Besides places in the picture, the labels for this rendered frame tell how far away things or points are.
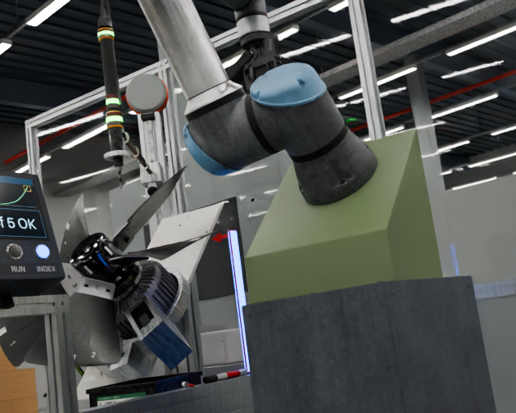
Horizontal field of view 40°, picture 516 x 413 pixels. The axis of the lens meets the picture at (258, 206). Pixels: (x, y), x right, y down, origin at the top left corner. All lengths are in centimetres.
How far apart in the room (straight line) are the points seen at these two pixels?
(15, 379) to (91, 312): 822
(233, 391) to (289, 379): 34
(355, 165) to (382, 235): 17
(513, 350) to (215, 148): 116
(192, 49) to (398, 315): 56
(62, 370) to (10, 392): 876
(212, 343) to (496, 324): 88
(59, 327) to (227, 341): 116
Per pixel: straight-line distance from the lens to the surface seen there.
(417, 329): 114
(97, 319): 179
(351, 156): 124
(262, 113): 120
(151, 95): 270
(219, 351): 232
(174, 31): 125
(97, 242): 190
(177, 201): 272
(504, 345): 211
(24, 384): 1010
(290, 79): 119
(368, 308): 110
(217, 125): 123
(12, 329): 204
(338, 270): 116
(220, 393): 150
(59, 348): 122
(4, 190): 117
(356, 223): 117
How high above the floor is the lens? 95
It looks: 10 degrees up
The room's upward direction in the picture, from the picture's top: 8 degrees counter-clockwise
